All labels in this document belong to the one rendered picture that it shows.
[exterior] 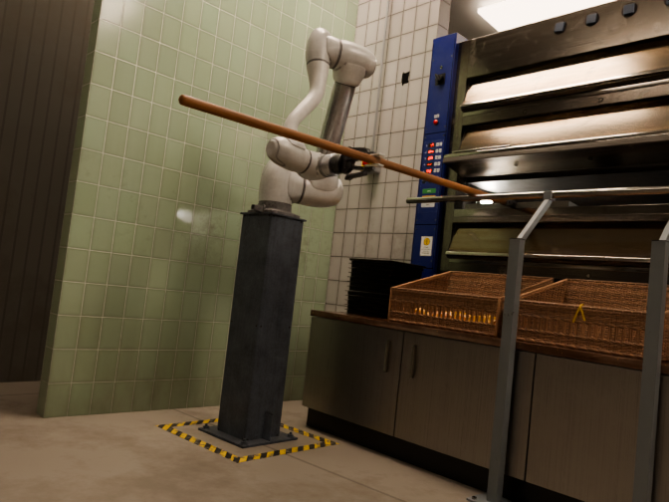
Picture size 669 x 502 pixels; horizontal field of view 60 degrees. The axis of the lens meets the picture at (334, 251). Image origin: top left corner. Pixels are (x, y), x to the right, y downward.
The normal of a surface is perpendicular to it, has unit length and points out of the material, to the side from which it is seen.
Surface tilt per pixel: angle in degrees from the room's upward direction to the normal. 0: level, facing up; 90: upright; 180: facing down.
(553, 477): 90
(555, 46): 90
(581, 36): 90
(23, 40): 90
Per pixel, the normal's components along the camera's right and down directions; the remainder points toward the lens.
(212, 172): 0.69, 0.03
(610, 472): -0.72, -0.12
